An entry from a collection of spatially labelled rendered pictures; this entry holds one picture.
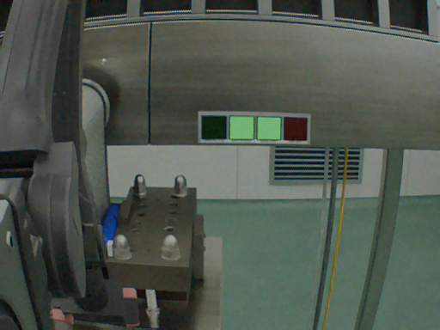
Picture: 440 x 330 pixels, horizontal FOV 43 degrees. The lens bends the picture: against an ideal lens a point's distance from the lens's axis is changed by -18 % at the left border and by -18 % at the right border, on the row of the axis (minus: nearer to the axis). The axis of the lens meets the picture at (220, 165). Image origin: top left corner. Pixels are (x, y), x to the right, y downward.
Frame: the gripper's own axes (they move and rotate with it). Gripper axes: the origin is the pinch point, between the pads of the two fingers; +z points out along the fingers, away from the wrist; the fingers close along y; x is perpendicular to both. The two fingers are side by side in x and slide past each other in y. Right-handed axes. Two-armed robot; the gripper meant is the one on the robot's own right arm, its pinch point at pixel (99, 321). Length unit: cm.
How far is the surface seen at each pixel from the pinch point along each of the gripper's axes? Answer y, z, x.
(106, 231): -1.1, 18.9, -32.0
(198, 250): -20.2, 25.3, -31.3
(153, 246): -10.7, 17.5, -27.4
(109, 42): -1, 0, -71
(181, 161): -34, 210, -218
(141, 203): -9, 28, -47
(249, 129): -33, 17, -57
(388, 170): -75, 36, -59
